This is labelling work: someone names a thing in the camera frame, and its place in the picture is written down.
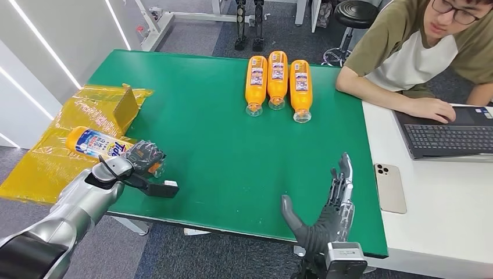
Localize person's right hand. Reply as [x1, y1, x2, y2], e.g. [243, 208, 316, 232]
[403, 96, 458, 124]

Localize patterned bag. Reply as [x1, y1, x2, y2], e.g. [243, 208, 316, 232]
[315, 1, 334, 29]

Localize yellow plastic wrapped cardboard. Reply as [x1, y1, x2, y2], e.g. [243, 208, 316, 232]
[0, 83, 155, 205]

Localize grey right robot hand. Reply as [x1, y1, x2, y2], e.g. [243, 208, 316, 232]
[280, 152, 355, 255]

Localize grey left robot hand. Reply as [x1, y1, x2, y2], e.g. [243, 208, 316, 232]
[122, 140, 167, 179]

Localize dark grey laptop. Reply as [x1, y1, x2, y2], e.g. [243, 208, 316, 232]
[392, 105, 493, 163]

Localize background humanoid robot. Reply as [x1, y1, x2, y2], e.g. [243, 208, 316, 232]
[234, 0, 266, 53]

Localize green table mat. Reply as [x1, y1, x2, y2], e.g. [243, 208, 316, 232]
[86, 49, 390, 259]

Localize black round stool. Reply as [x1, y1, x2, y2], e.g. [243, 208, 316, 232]
[322, 0, 381, 69]

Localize beige smartphone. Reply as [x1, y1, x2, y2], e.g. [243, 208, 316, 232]
[374, 163, 408, 215]

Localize orange detergent bottle clear cap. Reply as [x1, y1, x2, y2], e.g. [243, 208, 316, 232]
[289, 59, 314, 124]
[245, 55, 269, 118]
[65, 126, 167, 179]
[266, 50, 289, 111]

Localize person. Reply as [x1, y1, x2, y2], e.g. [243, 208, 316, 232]
[335, 0, 493, 124]

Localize white metal gantry frame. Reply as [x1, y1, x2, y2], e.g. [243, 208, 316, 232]
[134, 0, 255, 52]

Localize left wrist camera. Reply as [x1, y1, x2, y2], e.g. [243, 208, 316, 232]
[145, 178, 181, 200]

